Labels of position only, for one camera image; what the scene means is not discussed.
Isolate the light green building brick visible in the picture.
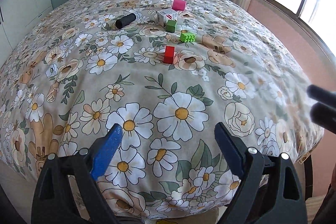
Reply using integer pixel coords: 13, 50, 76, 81
179, 32, 196, 43

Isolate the red rectangular block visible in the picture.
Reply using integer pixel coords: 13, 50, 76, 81
163, 46, 175, 64

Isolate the dark green cube block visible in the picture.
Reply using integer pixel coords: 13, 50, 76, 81
165, 20, 177, 33

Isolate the pink plastic cup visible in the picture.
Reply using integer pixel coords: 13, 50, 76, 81
171, 0, 187, 11

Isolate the white red small carton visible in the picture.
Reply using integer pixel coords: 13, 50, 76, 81
157, 9, 178, 27

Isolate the black foam cylinder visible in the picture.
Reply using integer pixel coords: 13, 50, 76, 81
115, 13, 136, 30

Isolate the floral bed quilt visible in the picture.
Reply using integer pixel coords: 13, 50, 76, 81
1, 0, 323, 219

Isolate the white wardrobe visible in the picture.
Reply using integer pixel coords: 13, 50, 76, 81
1, 0, 52, 64

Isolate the dark bed frame leg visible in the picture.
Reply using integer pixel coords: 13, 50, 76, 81
298, 155, 313, 200

